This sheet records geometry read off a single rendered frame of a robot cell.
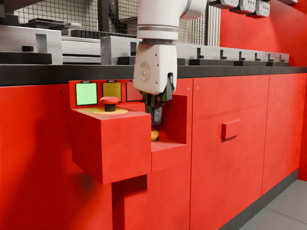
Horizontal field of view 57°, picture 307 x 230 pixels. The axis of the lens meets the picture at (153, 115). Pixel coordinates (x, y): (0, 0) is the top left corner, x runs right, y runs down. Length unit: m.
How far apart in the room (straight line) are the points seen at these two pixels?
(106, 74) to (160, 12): 0.30
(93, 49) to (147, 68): 0.67
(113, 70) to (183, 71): 0.32
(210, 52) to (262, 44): 1.15
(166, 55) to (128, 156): 0.21
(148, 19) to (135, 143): 0.24
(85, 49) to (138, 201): 0.74
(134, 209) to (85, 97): 0.27
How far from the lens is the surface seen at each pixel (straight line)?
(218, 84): 1.25
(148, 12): 0.57
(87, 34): 1.40
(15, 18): 0.84
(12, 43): 0.81
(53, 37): 0.86
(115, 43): 0.98
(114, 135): 0.51
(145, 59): 0.59
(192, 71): 1.09
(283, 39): 2.47
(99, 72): 0.79
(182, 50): 1.24
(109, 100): 0.56
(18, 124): 0.70
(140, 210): 0.66
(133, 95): 0.70
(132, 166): 0.55
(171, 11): 0.58
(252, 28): 2.58
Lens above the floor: 0.87
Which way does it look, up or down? 9 degrees down
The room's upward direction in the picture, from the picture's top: straight up
